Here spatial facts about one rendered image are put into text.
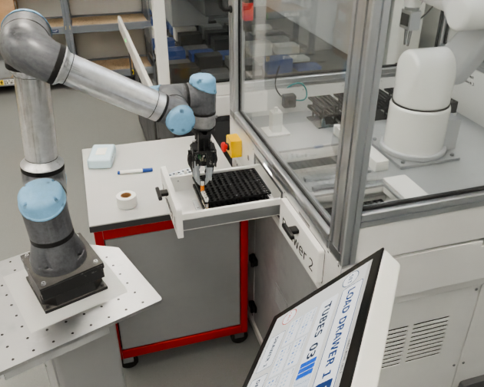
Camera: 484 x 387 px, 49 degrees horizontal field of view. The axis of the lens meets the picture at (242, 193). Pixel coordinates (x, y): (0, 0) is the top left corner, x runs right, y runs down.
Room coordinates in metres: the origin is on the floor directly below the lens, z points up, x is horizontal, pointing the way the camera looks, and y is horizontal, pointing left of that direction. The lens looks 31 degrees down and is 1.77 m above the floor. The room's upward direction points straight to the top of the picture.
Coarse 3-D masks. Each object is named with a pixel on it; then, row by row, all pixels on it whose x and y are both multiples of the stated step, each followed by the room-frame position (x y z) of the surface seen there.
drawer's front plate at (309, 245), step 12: (288, 204) 1.35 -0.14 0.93; (288, 216) 1.32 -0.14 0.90; (300, 228) 1.23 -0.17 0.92; (288, 240) 1.31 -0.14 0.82; (300, 240) 1.23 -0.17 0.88; (312, 240) 1.17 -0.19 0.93; (300, 252) 1.22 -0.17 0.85; (312, 252) 1.15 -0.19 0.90; (324, 252) 1.12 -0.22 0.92; (312, 276) 1.14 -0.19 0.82
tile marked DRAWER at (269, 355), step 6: (276, 336) 0.75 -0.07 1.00; (282, 336) 0.73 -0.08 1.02; (270, 342) 0.74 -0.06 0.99; (276, 342) 0.72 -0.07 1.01; (270, 348) 0.72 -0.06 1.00; (276, 348) 0.70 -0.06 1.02; (264, 354) 0.71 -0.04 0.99; (270, 354) 0.70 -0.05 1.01; (264, 360) 0.69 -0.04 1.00; (270, 360) 0.67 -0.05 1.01; (258, 366) 0.69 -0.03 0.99; (264, 366) 0.67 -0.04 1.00
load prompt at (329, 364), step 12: (348, 288) 0.72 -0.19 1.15; (360, 288) 0.69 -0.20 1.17; (348, 300) 0.68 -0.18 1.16; (336, 312) 0.67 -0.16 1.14; (348, 312) 0.64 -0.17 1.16; (336, 324) 0.63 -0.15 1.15; (348, 324) 0.61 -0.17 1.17; (336, 336) 0.60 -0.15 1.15; (324, 348) 0.59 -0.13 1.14; (336, 348) 0.57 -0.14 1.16; (324, 360) 0.56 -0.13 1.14; (336, 360) 0.54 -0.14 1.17; (324, 372) 0.53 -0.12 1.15; (336, 372) 0.51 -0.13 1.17; (324, 384) 0.50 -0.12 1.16
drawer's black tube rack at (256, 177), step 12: (252, 168) 1.64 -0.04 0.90; (216, 180) 1.55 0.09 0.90; (228, 180) 1.55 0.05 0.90; (240, 180) 1.55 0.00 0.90; (252, 180) 1.55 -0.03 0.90; (216, 192) 1.47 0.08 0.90; (228, 192) 1.47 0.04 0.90; (240, 192) 1.47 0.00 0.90; (252, 192) 1.47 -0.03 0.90; (264, 192) 1.47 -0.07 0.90; (216, 204) 1.45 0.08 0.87; (228, 204) 1.44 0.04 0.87
